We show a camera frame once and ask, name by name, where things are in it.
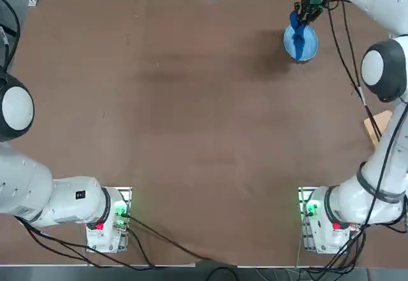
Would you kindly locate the blue cloth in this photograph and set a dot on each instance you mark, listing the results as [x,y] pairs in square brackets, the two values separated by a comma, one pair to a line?
[299,43]

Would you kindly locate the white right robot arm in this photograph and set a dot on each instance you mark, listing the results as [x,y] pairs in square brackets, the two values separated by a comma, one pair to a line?
[382,67]

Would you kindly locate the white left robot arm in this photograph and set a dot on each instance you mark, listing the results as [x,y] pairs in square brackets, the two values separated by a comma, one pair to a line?
[32,185]

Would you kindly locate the blue plastic plate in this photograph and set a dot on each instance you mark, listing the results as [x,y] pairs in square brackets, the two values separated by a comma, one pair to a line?
[310,43]

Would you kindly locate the wooden cup rack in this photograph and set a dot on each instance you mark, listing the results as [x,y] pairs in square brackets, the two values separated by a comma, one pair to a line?
[376,125]

